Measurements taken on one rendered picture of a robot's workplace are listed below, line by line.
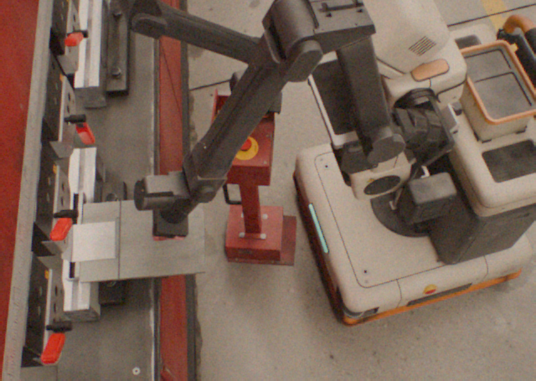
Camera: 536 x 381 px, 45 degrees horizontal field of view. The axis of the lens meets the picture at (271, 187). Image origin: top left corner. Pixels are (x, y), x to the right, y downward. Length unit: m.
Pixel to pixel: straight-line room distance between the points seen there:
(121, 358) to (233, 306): 0.96
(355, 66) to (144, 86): 0.87
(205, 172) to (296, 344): 1.31
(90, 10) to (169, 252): 0.74
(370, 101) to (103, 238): 0.66
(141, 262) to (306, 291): 1.10
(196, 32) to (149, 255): 0.49
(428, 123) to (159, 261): 0.62
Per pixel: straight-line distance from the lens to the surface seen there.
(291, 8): 0.92
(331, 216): 2.21
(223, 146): 1.09
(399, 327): 2.41
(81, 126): 1.33
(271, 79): 0.97
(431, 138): 1.30
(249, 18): 3.03
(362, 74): 1.04
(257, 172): 1.76
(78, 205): 1.51
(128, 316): 1.52
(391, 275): 2.16
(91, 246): 1.45
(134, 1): 1.34
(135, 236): 1.44
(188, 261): 1.40
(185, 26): 1.43
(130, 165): 1.66
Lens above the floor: 2.31
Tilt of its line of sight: 64 degrees down
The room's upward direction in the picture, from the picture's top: 2 degrees counter-clockwise
